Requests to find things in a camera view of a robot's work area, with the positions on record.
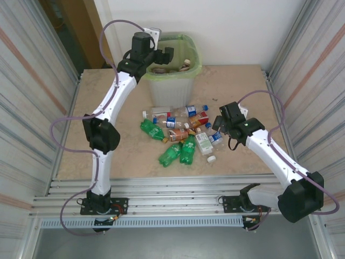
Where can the small water bottle blue label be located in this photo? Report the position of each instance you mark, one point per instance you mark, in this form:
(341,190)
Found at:
(217,137)

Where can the brown label bottle white cap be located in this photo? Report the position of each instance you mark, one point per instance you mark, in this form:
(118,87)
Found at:
(178,134)
(186,65)

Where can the orange red label bottle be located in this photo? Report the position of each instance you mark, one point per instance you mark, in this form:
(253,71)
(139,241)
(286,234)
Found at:
(199,120)

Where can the green white label bottle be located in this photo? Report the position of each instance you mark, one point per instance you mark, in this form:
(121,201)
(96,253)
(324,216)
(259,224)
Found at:
(204,142)

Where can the green plastic bottle yellow cap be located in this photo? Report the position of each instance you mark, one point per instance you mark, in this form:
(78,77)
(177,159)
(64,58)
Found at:
(152,130)
(188,149)
(169,155)

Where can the clear bottle red label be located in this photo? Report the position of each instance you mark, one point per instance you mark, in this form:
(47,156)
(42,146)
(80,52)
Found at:
(161,112)

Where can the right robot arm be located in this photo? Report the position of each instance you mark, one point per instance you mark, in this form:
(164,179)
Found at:
(275,159)

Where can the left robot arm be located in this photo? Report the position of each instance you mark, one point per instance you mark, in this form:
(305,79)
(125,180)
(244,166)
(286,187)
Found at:
(118,91)

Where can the green plastic bin liner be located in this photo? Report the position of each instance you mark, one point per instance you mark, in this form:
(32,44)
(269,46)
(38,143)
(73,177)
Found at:
(194,51)

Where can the translucent grey waste bin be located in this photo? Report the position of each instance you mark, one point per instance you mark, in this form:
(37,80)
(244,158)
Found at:
(172,91)

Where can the yellow power connector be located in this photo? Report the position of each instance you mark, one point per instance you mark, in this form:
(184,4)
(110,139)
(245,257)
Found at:
(252,219)
(114,218)

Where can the ribbed metal side panel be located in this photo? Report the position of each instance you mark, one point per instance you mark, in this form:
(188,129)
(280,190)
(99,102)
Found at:
(318,67)
(27,67)

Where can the wooden door frame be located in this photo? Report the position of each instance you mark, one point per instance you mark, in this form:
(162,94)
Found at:
(91,27)

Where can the aluminium rail base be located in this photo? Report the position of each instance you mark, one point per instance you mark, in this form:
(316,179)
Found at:
(172,189)

